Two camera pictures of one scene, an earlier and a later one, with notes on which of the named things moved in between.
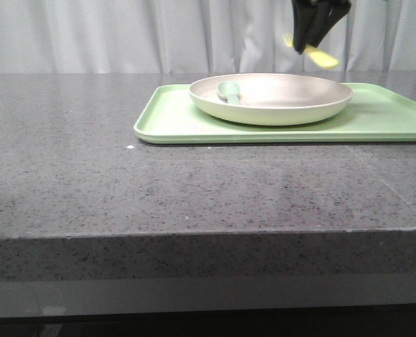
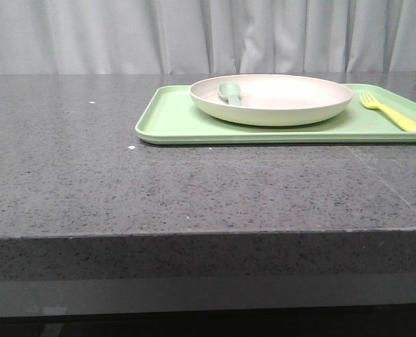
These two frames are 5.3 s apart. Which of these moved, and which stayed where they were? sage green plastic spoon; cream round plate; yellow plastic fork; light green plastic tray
Moved: yellow plastic fork
Stayed: sage green plastic spoon; cream round plate; light green plastic tray
